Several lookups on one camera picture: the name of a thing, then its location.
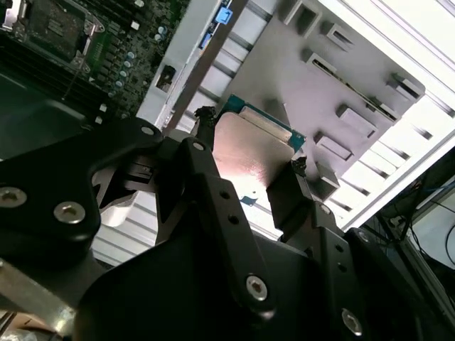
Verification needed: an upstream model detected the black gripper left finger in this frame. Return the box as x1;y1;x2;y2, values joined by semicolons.
0;104;280;323

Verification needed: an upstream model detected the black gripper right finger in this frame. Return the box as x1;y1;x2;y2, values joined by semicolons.
266;154;441;341

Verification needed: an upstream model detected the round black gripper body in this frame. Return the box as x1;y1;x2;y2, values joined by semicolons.
75;232;367;341

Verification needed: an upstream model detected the CPU with silver top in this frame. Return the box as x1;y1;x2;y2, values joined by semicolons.
212;93;307;207

